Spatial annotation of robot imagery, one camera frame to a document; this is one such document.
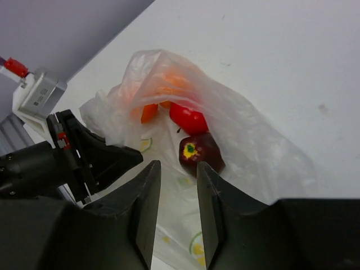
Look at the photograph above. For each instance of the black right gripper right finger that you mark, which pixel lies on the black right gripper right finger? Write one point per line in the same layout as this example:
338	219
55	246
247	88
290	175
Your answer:
240	232

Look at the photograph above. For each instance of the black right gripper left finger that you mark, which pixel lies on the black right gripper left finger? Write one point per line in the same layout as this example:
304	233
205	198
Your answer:
114	232

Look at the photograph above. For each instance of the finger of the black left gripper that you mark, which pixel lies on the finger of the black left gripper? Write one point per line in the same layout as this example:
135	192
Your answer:
106	164

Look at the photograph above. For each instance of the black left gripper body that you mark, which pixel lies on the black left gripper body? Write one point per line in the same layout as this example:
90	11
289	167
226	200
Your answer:
77	147

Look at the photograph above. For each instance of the translucent lemon print plastic bag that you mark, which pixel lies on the translucent lemon print plastic bag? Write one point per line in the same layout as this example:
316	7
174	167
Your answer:
259	160

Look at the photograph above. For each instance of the dark purple fake fruit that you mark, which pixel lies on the dark purple fake fruit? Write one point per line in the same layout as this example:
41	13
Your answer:
195	149

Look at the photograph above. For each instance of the red fake apple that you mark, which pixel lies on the red fake apple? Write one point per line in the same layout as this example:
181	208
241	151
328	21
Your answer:
192	122

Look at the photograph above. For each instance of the orange fake fruit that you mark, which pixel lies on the orange fake fruit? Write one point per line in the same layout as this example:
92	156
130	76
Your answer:
145	114
172	82

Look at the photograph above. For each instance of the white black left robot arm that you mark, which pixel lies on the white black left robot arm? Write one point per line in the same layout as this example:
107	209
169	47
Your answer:
31	172

